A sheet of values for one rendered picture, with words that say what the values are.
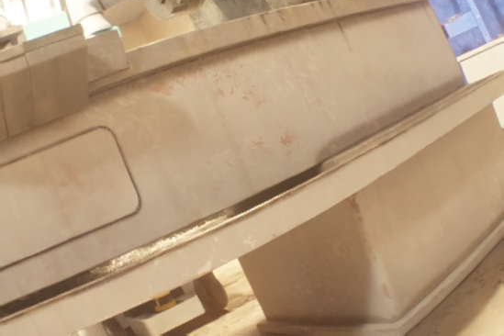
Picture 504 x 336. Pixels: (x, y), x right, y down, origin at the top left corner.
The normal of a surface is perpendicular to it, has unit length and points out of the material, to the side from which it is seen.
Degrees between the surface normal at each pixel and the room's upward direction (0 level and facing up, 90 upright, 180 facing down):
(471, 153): 90
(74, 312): 90
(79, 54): 141
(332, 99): 90
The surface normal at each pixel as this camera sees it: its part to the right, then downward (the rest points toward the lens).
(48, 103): 0.61, 0.56
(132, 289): 0.48, -0.23
